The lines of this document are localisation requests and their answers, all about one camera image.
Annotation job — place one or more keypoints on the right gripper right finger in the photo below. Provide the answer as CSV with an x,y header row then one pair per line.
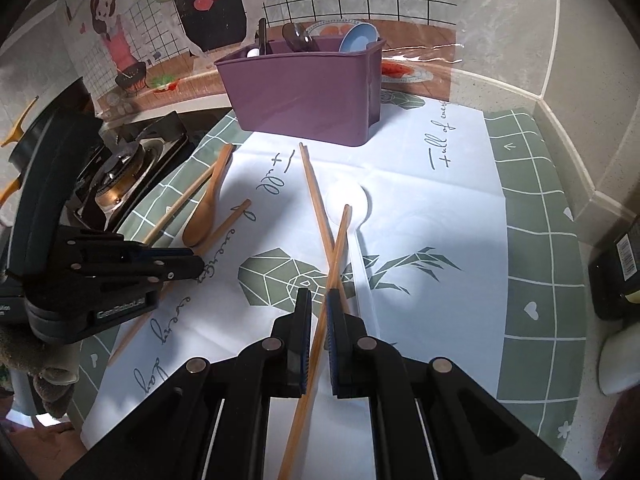
x,y
431,420

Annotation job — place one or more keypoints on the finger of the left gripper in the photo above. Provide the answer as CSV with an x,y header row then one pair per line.
x,y
71,243
145,269

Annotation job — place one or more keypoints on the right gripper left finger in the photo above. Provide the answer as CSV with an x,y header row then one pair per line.
x,y
208,420

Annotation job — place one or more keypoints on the brown wooden spoon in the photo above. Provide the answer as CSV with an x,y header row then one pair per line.
x,y
203,218

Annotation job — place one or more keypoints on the white plastic spoon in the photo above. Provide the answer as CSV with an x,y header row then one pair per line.
x,y
361,263

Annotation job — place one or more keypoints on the dark metal spoon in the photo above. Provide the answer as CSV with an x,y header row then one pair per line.
x,y
298,38

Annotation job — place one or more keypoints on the light blue plastic spoon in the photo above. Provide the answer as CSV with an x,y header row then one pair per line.
x,y
358,38

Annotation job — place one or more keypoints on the black gas stove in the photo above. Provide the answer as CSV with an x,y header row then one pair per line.
x,y
115,180

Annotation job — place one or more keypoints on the white salt shaker teal lid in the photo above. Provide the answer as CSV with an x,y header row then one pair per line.
x,y
619,363

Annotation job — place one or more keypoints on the green white checked table mat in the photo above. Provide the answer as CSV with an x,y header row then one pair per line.
x,y
475,258

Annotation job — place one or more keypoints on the dark soy sauce bottle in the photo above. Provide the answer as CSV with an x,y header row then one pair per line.
x,y
614,278

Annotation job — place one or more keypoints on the purple plastic utensil holder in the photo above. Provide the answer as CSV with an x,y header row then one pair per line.
x,y
324,95

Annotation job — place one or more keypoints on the black pan yellow handle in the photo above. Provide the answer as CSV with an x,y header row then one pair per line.
x,y
26,141

